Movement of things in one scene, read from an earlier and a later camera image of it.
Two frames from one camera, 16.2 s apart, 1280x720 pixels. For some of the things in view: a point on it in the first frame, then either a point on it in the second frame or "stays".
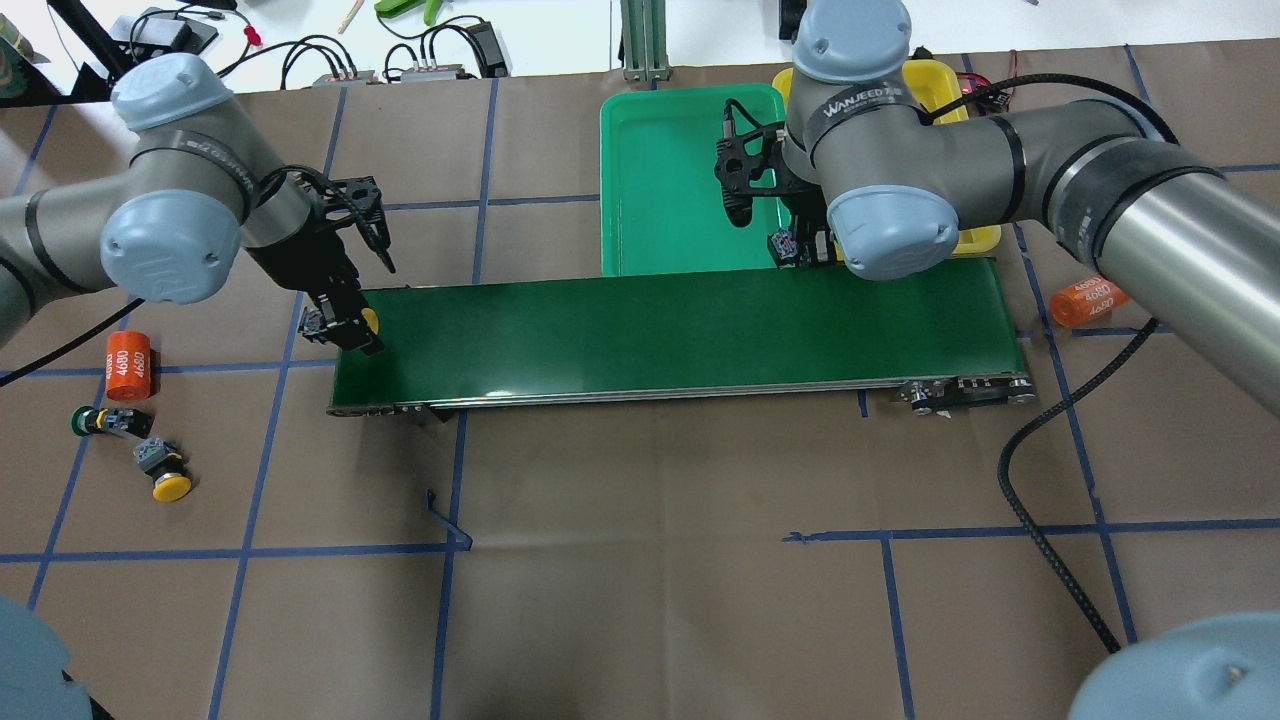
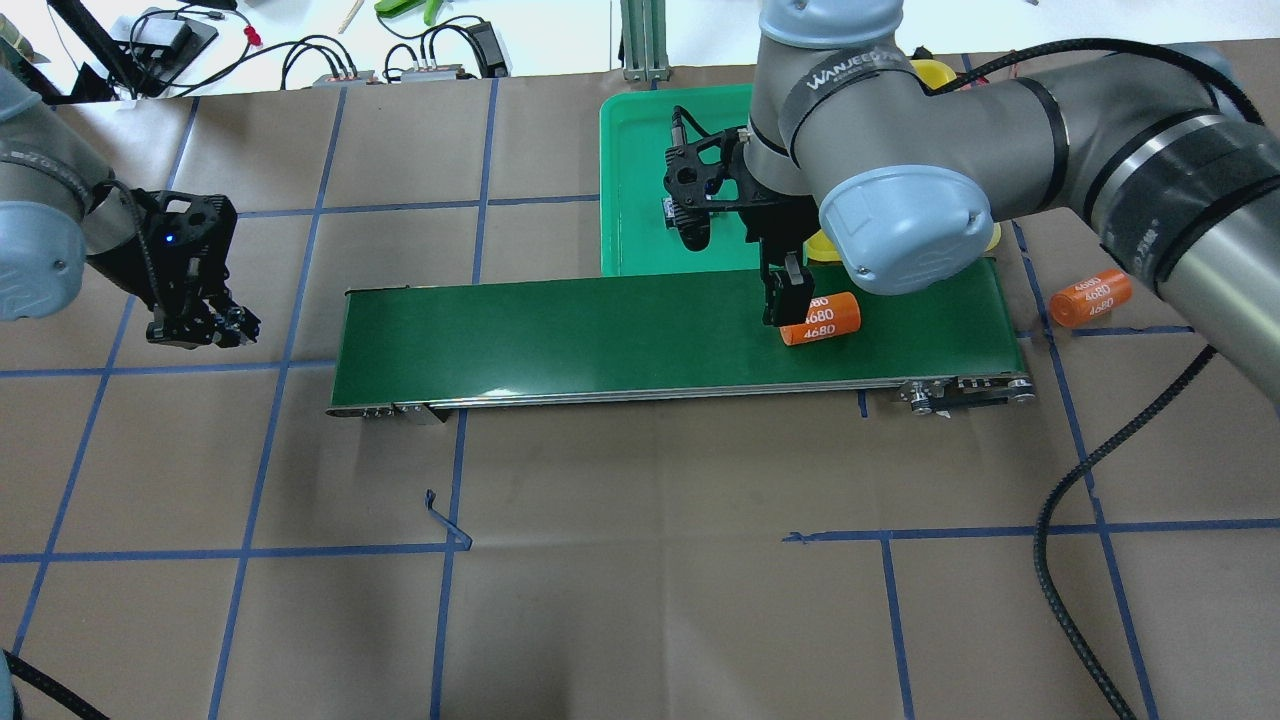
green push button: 88,420 -> 228,324
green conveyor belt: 954,339 stays
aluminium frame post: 645,40 stays
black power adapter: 490,55 stays
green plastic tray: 663,207 stays
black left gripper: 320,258 -> 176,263
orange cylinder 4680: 1074,306 stays
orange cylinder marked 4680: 128,366 -> 829,316
